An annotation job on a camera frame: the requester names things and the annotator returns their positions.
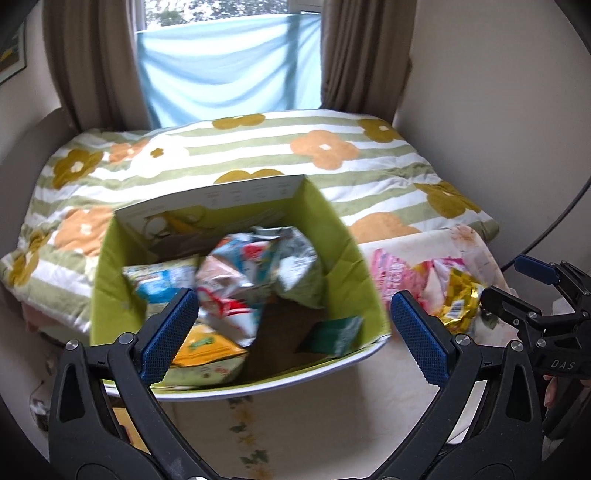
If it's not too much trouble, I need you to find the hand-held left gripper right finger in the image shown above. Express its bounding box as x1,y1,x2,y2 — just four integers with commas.
374,290,542,480

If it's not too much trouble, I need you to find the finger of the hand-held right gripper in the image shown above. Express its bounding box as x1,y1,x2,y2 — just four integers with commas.
480,285,542,329
514,255,578,289

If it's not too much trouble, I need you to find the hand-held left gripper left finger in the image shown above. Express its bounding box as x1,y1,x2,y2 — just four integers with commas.
48,287,206,480

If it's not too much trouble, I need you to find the orange snack packet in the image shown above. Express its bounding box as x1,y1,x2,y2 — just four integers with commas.
163,322,251,385

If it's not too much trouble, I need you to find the gold snack packet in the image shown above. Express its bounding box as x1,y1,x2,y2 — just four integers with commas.
431,270,486,334

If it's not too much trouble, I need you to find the blue white snack packet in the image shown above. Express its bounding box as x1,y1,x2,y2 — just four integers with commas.
122,255,202,306

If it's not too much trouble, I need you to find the white red snack packet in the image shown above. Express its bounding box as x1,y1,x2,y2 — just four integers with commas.
194,231,280,348

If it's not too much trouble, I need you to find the dark green snack packet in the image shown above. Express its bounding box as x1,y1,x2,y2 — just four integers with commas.
294,316,366,360

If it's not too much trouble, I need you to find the green yellow cardboard box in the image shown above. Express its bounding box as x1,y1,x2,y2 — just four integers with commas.
89,174,392,403

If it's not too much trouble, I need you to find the pale green snack packet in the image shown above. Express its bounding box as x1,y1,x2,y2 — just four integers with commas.
271,226,328,311

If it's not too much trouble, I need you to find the white clear snack packet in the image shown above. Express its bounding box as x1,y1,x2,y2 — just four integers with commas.
418,261,451,315

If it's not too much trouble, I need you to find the pink snack packet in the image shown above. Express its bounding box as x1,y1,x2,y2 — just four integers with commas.
368,248,432,308

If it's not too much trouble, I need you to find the white leaf print bed table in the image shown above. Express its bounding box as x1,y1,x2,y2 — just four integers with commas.
152,226,514,480

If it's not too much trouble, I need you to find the pink folded bedding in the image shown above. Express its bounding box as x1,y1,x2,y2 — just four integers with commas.
18,302,61,342

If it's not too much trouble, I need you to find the small white device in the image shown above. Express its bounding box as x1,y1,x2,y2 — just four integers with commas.
28,392,51,432

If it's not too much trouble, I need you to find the striped floral blanket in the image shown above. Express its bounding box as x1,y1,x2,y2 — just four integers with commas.
0,111,502,333

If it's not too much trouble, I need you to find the grey bed headboard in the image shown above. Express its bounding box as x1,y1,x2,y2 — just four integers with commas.
0,107,70,171

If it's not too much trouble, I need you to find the light blue cloth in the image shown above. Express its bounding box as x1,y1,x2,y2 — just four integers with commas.
135,13,323,129

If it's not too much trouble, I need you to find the brown curtain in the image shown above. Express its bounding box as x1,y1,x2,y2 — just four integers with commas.
42,0,153,132
320,0,411,124

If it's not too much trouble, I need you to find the framed picture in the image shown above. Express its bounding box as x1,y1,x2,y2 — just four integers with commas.
0,21,27,86

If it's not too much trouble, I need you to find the window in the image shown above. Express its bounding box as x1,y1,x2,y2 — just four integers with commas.
142,0,325,28

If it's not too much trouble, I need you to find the black curved cable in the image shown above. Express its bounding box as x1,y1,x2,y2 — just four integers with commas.
500,174,591,274

